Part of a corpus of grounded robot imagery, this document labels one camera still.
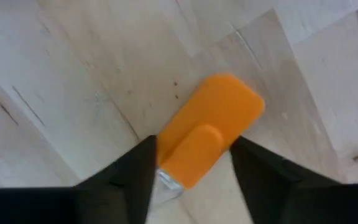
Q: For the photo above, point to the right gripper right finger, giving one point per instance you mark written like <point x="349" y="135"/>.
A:
<point x="259" y="180"/>

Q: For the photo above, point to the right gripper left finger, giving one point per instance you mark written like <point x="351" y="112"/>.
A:
<point x="129" y="186"/>

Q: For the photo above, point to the orange piece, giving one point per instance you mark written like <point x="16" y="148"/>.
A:
<point x="213" y="109"/>

